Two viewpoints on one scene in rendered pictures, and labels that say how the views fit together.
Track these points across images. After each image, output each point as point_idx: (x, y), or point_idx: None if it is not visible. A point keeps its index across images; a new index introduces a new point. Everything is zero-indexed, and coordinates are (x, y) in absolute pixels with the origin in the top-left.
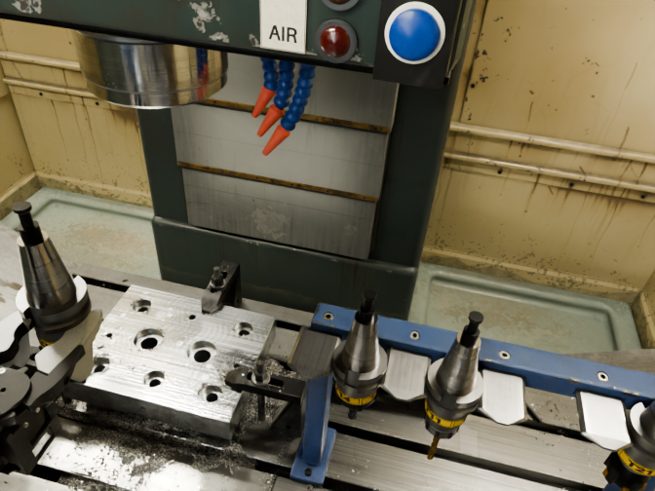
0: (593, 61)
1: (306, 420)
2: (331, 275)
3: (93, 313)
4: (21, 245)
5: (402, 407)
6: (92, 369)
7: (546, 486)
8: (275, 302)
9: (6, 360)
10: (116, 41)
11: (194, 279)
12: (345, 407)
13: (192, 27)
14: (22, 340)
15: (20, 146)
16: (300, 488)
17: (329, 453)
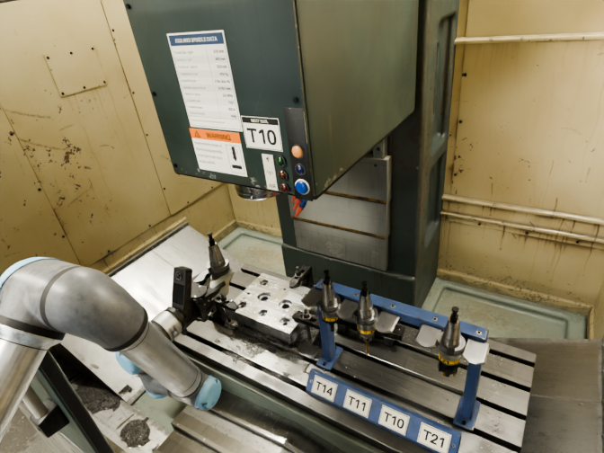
0: (525, 160)
1: (321, 335)
2: (368, 279)
3: (230, 271)
4: (208, 245)
5: (380, 343)
6: (228, 292)
7: (446, 391)
8: None
9: (201, 284)
10: None
11: None
12: (350, 340)
13: (251, 183)
14: (208, 279)
15: (229, 206)
16: (319, 370)
17: (336, 358)
